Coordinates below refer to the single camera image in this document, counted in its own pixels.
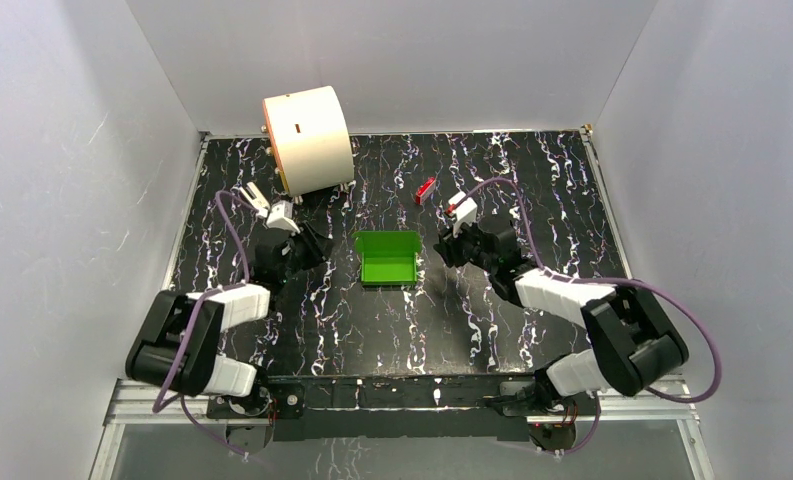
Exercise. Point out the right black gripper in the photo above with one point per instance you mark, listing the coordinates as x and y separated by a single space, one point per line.
447 245

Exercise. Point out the green paper box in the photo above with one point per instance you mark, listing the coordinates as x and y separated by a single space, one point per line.
388 258

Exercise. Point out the small white black block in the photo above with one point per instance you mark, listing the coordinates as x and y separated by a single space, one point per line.
256 199

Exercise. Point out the white cylindrical drum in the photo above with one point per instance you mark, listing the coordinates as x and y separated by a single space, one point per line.
309 140

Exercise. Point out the small red block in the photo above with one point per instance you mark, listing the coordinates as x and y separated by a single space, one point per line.
425 190

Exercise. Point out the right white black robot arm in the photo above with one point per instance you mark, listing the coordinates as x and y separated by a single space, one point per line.
633 343

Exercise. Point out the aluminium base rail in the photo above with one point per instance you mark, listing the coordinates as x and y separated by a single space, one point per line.
407 428

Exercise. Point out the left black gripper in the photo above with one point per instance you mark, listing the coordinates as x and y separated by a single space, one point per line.
310 243

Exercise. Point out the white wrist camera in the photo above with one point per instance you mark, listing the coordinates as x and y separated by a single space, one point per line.
280 216
462 210

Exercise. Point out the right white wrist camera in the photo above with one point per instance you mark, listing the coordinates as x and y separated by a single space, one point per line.
462 210

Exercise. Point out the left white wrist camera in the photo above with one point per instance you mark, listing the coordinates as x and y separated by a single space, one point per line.
280 216

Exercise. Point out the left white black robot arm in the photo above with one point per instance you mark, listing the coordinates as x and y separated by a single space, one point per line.
177 347

